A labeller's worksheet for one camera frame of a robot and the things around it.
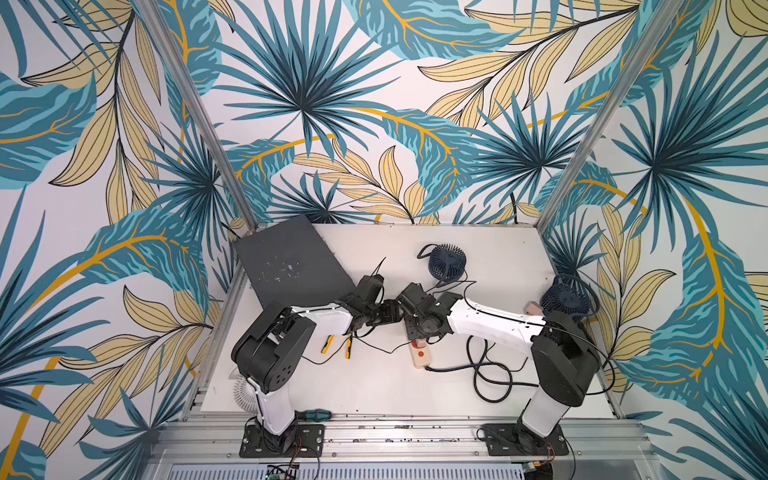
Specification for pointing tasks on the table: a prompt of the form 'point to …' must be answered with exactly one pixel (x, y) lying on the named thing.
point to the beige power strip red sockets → (420, 355)
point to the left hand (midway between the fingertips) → (399, 315)
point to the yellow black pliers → (329, 342)
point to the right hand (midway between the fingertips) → (401, 341)
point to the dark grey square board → (290, 263)
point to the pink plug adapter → (533, 308)
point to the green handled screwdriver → (313, 415)
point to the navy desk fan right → (570, 294)
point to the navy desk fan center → (448, 262)
